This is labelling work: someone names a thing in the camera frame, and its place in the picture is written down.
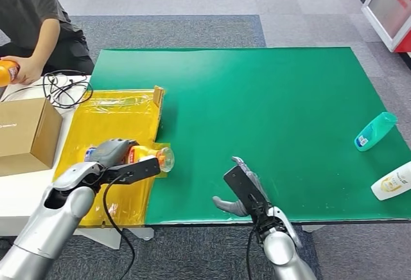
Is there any orange juice bottle clear cap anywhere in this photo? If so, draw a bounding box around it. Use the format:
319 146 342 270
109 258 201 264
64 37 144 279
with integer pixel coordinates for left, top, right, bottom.
84 144 176 174

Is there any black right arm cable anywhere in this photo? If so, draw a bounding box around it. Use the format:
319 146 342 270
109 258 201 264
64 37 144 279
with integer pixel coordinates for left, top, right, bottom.
245 225 259 280

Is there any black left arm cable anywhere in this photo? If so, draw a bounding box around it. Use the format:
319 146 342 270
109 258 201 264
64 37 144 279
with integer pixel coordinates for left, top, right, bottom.
103 175 136 280

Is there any white lotion bottle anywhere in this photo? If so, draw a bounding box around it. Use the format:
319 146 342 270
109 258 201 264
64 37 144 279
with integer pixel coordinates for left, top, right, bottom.
371 161 411 202

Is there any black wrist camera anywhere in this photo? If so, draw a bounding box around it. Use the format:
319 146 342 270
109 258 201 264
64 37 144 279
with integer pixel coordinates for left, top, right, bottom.
102 157 161 186
223 165 273 224

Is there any teal plastic bottle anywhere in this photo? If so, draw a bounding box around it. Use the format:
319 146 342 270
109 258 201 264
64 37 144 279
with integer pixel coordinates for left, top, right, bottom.
354 111 398 153

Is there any black cable tangle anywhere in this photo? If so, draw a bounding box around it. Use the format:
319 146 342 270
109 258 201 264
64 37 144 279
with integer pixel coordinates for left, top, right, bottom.
41 69 94 110

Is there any green table mat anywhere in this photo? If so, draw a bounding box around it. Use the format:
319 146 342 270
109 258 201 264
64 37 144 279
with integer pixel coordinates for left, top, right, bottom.
88 47 411 226

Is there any white cabinet red sign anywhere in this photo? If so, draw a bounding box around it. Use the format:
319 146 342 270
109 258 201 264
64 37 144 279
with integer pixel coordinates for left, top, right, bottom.
361 0 411 53

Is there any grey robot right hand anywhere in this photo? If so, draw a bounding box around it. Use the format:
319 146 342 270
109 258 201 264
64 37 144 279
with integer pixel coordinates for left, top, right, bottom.
212 156 272 218

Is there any person's hand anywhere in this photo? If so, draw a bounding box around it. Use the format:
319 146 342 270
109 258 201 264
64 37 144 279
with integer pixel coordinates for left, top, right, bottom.
1 55 44 86

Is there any brown cardboard box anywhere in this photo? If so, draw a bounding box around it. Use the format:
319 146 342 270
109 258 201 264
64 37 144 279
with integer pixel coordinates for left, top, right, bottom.
0 97 63 177

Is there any orange bottle red label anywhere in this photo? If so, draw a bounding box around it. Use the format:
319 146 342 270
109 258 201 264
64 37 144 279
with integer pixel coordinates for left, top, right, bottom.
0 59 21 88

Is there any thin grey cable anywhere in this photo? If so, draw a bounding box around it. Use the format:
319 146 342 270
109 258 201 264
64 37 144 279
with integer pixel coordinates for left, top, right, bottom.
0 83 49 103

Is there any person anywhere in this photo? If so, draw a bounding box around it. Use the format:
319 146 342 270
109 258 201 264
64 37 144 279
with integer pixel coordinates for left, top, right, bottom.
0 0 96 86

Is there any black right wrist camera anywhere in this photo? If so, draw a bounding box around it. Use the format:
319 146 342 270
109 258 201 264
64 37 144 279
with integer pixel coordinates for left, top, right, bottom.
223 165 273 224

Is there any yellow taped cardboard tray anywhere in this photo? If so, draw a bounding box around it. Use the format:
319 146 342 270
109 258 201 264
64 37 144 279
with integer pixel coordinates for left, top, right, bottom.
53 85 170 228

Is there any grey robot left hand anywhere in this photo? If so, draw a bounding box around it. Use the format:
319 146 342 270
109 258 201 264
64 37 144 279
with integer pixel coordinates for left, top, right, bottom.
88 138 139 169

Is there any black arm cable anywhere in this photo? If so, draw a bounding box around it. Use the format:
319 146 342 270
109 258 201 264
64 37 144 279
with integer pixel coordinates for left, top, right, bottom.
245 225 259 280
103 175 136 280

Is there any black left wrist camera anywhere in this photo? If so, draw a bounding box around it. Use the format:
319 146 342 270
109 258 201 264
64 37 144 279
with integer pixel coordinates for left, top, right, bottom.
102 157 161 186

